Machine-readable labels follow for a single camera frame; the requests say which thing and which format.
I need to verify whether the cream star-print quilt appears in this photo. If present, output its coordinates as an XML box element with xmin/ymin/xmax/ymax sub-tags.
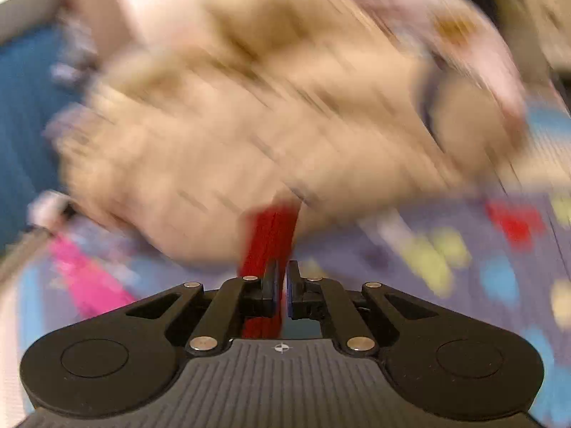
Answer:
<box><xmin>44</xmin><ymin>0</ymin><xmax>534</xmax><ymax>270</ymax></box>

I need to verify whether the blue curtain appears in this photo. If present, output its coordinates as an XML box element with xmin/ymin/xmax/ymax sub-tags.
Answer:
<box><xmin>0</xmin><ymin>27</ymin><xmax>90</xmax><ymax>255</ymax></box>

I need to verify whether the red knit garment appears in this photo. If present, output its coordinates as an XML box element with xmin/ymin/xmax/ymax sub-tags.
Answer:
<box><xmin>236</xmin><ymin>204</ymin><xmax>300</xmax><ymax>340</ymax></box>

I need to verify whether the floral striped blanket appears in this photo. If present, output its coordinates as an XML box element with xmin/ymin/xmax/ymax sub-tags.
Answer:
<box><xmin>0</xmin><ymin>98</ymin><xmax>571</xmax><ymax>428</ymax></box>

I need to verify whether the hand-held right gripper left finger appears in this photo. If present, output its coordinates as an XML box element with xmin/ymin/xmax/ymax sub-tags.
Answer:
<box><xmin>125</xmin><ymin>261</ymin><xmax>282</xmax><ymax>356</ymax></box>

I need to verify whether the pink printed cloth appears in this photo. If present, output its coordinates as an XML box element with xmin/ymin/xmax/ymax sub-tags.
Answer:
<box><xmin>308</xmin><ymin>0</ymin><xmax>529</xmax><ymax>114</ymax></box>

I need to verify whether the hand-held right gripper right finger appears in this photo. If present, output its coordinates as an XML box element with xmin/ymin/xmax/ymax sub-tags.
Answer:
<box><xmin>286</xmin><ymin>260</ymin><xmax>440</xmax><ymax>356</ymax></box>

